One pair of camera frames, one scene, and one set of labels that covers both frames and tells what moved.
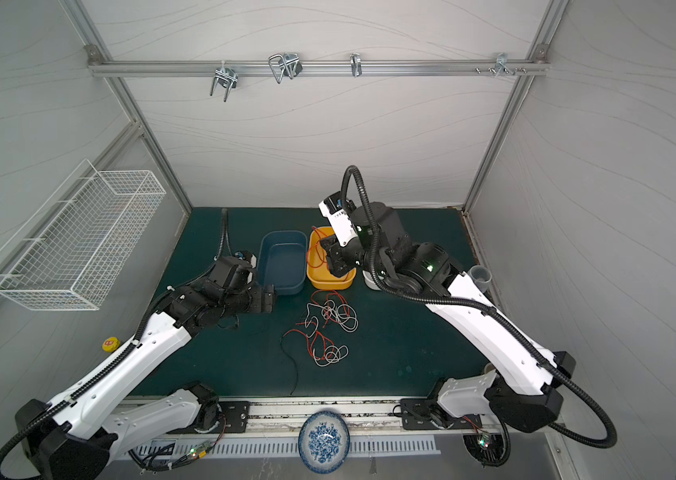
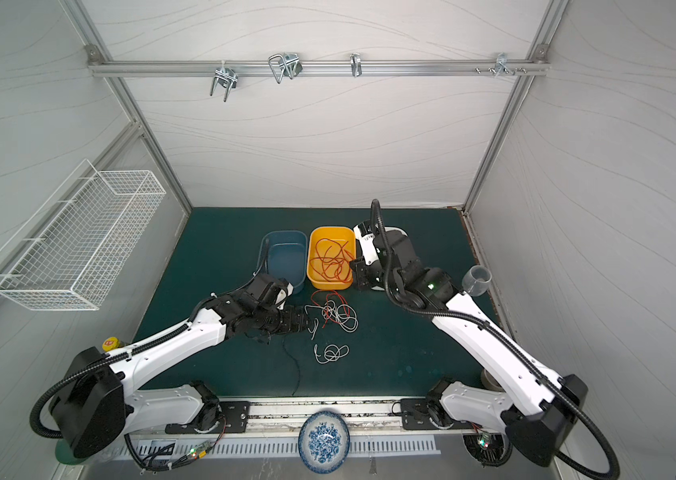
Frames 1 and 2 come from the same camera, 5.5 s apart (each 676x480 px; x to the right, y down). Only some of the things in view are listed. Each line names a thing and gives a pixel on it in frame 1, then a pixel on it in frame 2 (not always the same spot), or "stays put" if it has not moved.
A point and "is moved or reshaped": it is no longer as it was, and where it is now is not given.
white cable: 343,314 stays put
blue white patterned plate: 324,441 stays put
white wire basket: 66,250 stays put
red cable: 319,232 is moved or reshaped
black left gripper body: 252,299 -> 275,320
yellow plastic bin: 318,269 stays put
